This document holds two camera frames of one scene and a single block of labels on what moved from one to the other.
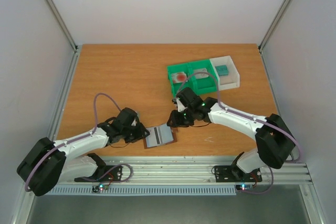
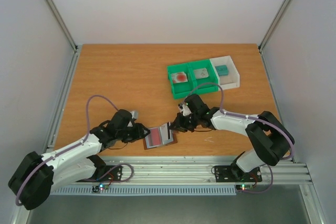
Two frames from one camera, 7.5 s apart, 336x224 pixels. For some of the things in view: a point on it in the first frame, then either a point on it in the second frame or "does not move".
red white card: x=179 y=77 does not move
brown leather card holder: x=159 y=135 does not move
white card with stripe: x=154 y=138 -> x=167 y=134
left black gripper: x=140 y=134 does not move
